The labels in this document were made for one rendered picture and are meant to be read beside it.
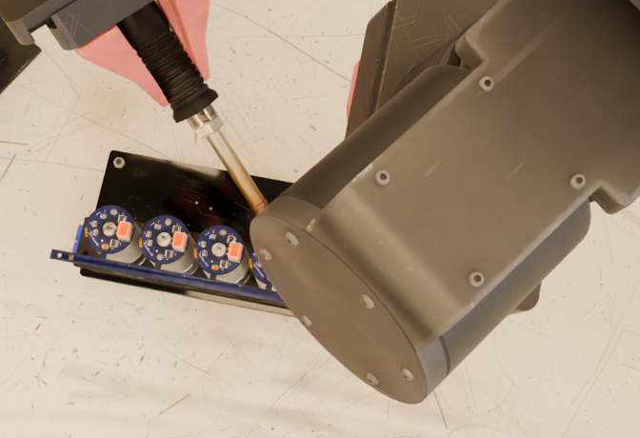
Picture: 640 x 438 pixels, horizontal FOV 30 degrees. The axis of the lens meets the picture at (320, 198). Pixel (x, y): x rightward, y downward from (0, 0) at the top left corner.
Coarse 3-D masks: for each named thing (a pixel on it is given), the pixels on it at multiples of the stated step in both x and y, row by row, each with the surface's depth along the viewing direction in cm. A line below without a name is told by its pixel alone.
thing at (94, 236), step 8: (104, 208) 60; (112, 208) 60; (120, 208) 60; (96, 216) 60; (104, 216) 60; (112, 216) 60; (120, 216) 59; (128, 216) 60; (88, 224) 60; (96, 224) 60; (104, 224) 60; (88, 232) 59; (96, 232) 59; (88, 240) 59; (96, 240) 59; (104, 240) 59; (112, 240) 59; (120, 240) 59; (96, 248) 59; (112, 248) 59; (120, 248) 59
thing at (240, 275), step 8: (224, 248) 59; (216, 256) 59; (248, 256) 61; (240, 264) 59; (248, 264) 61; (232, 272) 59; (240, 272) 60; (248, 272) 62; (224, 280) 60; (232, 280) 61; (240, 280) 62
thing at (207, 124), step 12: (192, 120) 57; (204, 120) 57; (216, 120) 57; (204, 132) 57; (216, 132) 58; (216, 144) 58; (228, 144) 58; (228, 156) 58; (228, 168) 58; (240, 168) 58; (240, 180) 58; (252, 180) 58; (252, 192) 58; (252, 204) 58; (264, 204) 58
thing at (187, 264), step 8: (160, 240) 59; (168, 240) 59; (192, 240) 61; (192, 248) 61; (184, 256) 59; (192, 256) 61; (176, 264) 60; (184, 264) 60; (192, 264) 62; (184, 272) 62; (192, 272) 63
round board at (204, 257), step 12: (216, 228) 59; (228, 228) 59; (204, 240) 59; (216, 240) 59; (228, 240) 59; (240, 240) 59; (204, 252) 59; (204, 264) 59; (216, 264) 59; (228, 264) 59
